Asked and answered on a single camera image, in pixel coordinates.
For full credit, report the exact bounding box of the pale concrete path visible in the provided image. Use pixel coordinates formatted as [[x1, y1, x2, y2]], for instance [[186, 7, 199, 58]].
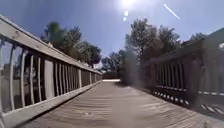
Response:
[[102, 78, 122, 83]]

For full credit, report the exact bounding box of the group of trees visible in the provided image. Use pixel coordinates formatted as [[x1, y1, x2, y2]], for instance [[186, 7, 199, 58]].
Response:
[[39, 18, 209, 84]]

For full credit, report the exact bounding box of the wooden plank bridge deck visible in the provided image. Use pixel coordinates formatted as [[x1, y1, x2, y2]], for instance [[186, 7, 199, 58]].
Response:
[[18, 80, 224, 128]]

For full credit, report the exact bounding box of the pale wooden bridge railing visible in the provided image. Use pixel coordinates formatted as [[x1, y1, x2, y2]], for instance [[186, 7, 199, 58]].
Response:
[[0, 13, 104, 128]]

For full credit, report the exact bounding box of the dark wooden bridge railing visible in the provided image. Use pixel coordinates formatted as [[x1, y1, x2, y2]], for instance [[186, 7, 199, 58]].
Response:
[[142, 27, 224, 118]]

